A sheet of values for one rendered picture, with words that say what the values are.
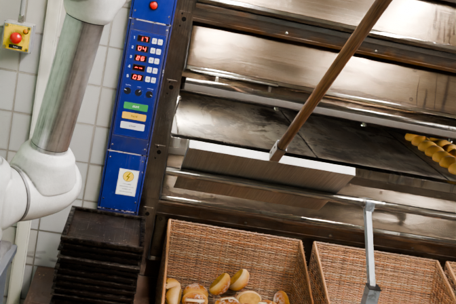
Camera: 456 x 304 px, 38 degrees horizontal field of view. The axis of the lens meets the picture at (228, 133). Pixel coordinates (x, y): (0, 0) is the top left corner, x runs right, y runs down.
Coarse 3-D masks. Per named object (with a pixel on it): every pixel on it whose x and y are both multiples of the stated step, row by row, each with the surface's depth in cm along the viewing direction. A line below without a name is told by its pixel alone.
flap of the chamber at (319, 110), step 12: (192, 84) 235; (228, 96) 237; (240, 96) 238; (252, 96) 239; (288, 108) 241; (300, 108) 241; (324, 108) 243; (360, 120) 245; (372, 120) 246; (384, 120) 246; (420, 132) 255; (432, 132) 249; (444, 132) 250
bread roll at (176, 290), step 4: (172, 288) 248; (176, 288) 248; (180, 288) 250; (168, 292) 247; (172, 292) 246; (176, 292) 246; (180, 292) 250; (168, 296) 246; (172, 296) 245; (176, 296) 245; (180, 296) 251; (168, 300) 245; (172, 300) 244; (176, 300) 244
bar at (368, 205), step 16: (192, 176) 220; (208, 176) 221; (224, 176) 222; (288, 192) 225; (304, 192) 226; (320, 192) 227; (368, 208) 229; (384, 208) 231; (400, 208) 231; (416, 208) 232; (368, 224) 227; (368, 240) 223; (368, 256) 220; (368, 272) 218; (368, 288) 213
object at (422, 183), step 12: (180, 144) 255; (216, 144) 257; (228, 144) 261; (288, 156) 262; (300, 156) 265; (360, 168) 266; (372, 168) 270; (384, 180) 268; (396, 180) 269; (408, 180) 270; (420, 180) 270; (432, 180) 271; (444, 180) 275
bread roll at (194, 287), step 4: (192, 284) 255; (196, 284) 255; (200, 284) 256; (188, 288) 253; (192, 288) 253; (196, 288) 253; (200, 288) 254; (204, 288) 255; (184, 292) 253; (204, 292) 253
